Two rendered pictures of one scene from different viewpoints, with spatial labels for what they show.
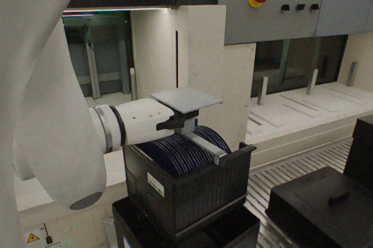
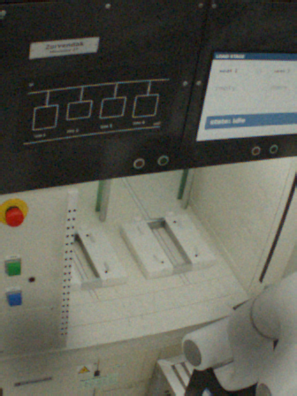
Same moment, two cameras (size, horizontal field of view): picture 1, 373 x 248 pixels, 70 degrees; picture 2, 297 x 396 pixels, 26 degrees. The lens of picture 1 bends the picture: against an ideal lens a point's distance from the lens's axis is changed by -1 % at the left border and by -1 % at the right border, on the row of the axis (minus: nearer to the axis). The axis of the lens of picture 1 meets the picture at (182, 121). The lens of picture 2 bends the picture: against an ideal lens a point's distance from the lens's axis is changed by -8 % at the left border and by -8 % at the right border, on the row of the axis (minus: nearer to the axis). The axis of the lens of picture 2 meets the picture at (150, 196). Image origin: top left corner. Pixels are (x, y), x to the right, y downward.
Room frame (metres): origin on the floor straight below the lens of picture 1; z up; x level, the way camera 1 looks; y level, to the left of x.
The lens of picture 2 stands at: (-0.47, 0.43, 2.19)
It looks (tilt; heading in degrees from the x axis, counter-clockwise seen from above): 38 degrees down; 357
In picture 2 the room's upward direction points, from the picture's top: 11 degrees clockwise
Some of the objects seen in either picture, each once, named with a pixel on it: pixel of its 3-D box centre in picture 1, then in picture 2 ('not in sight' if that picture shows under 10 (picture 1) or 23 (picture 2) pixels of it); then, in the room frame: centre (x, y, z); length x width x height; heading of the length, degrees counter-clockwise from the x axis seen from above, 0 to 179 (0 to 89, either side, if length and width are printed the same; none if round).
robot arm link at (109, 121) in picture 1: (105, 128); not in sight; (0.42, 0.14, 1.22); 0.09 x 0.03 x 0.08; 36
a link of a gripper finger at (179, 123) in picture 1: (164, 121); not in sight; (0.45, 0.03, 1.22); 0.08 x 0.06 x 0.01; 66
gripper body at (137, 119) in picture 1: (137, 120); not in sight; (0.46, 0.08, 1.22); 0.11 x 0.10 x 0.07; 126
